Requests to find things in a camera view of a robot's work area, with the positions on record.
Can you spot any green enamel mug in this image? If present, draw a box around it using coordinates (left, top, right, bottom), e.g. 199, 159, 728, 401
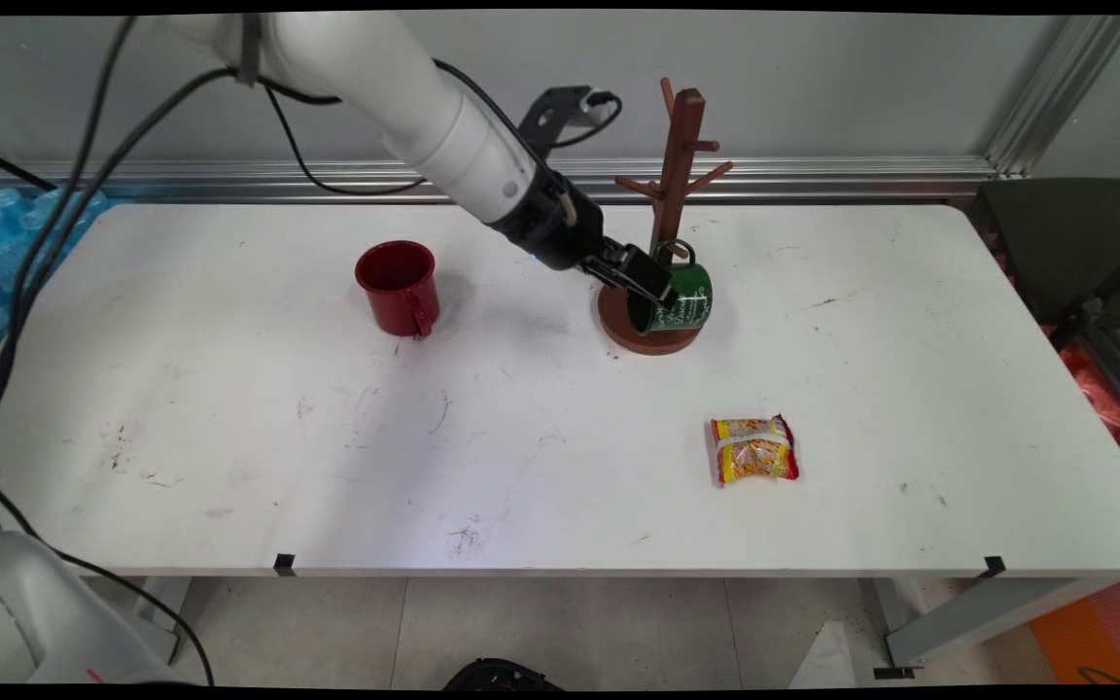
626, 238, 714, 334

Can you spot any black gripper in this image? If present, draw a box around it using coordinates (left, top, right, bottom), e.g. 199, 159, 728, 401
487, 167, 676, 310

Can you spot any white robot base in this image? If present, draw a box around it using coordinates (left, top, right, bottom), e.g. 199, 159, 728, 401
0, 530, 182, 686

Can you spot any slanted aluminium frame post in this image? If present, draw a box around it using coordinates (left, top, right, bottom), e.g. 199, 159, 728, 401
983, 15, 1120, 178

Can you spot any yellow red snack packet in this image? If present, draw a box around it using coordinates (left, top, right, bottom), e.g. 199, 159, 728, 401
711, 413, 801, 487

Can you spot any black round floor object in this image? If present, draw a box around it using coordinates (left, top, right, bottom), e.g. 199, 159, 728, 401
443, 658, 561, 691

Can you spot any black hanging cable bundle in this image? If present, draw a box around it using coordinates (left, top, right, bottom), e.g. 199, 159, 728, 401
0, 14, 260, 468

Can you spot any red plastic bag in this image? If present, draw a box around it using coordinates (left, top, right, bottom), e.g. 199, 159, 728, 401
1041, 326, 1120, 458

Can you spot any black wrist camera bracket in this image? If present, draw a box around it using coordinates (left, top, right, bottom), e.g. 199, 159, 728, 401
518, 86, 619, 149

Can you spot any brown wooden mug tree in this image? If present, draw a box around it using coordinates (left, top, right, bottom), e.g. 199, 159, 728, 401
597, 78, 734, 357

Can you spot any long aluminium frame rail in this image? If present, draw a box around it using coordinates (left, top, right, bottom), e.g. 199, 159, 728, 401
0, 158, 998, 205

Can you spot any grey table leg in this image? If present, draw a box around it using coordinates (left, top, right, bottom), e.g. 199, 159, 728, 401
871, 576, 1120, 674
84, 576, 193, 667

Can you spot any orange floor mat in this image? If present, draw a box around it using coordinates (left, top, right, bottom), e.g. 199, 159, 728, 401
1032, 578, 1120, 686

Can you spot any red enamel mug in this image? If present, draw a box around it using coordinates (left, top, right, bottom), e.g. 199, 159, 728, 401
355, 240, 441, 338

